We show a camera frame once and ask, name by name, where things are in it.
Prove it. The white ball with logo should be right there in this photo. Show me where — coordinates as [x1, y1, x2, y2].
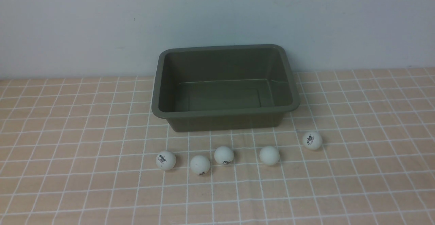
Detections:
[214, 146, 234, 165]

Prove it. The white ball logo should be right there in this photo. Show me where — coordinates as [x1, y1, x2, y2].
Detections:
[301, 131, 323, 150]

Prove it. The olive green plastic bin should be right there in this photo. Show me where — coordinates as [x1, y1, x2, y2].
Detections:
[151, 44, 300, 132]

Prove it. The peach checkered tablecloth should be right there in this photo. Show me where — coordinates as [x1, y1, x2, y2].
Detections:
[0, 67, 435, 225]

